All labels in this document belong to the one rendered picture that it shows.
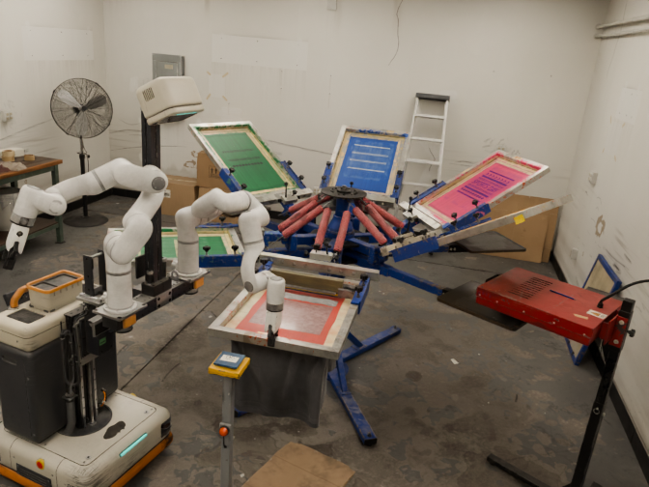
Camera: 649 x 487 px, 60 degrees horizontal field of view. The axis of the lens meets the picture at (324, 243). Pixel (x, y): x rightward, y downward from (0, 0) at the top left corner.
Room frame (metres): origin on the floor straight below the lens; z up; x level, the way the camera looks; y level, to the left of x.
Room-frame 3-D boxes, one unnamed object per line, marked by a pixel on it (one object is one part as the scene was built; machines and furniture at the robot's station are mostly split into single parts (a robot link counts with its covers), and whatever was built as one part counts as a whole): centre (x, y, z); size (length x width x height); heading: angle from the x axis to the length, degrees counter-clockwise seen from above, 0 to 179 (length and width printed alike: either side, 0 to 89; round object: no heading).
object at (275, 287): (2.18, 0.21, 1.22); 0.15 x 0.10 x 0.11; 57
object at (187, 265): (2.44, 0.64, 1.21); 0.16 x 0.13 x 0.15; 68
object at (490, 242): (3.76, -0.73, 0.91); 1.34 x 0.40 x 0.08; 109
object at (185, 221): (2.44, 0.62, 1.37); 0.13 x 0.10 x 0.16; 147
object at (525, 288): (2.61, -1.16, 1.06); 0.61 x 0.46 x 0.12; 49
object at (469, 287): (3.11, -0.60, 0.91); 1.34 x 0.40 x 0.08; 49
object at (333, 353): (2.52, 0.11, 0.97); 0.79 x 0.58 x 0.04; 169
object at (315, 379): (2.23, 0.17, 0.74); 0.45 x 0.03 x 0.43; 79
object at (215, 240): (3.26, 0.76, 1.05); 1.08 x 0.61 x 0.23; 109
